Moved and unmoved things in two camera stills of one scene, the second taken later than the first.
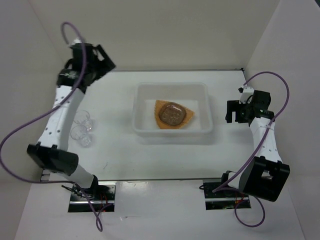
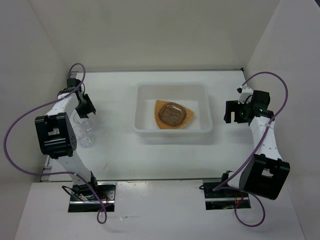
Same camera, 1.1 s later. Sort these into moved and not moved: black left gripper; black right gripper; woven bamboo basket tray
Moved: black left gripper
Not moved: black right gripper; woven bamboo basket tray
